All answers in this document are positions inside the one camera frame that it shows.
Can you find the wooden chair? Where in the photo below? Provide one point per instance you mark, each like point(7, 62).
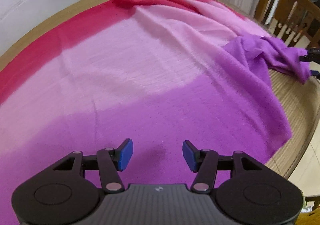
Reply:
point(295, 2)

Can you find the yellow cloth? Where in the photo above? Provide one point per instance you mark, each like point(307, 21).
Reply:
point(312, 216)

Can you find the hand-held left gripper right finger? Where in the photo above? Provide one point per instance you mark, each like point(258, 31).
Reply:
point(188, 156)

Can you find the pink purple red scarf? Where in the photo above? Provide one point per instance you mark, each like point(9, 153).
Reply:
point(150, 77)

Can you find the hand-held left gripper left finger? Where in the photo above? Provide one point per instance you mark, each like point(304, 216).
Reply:
point(125, 155)

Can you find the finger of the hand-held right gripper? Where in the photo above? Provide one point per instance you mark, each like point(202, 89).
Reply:
point(316, 74)
point(312, 56)

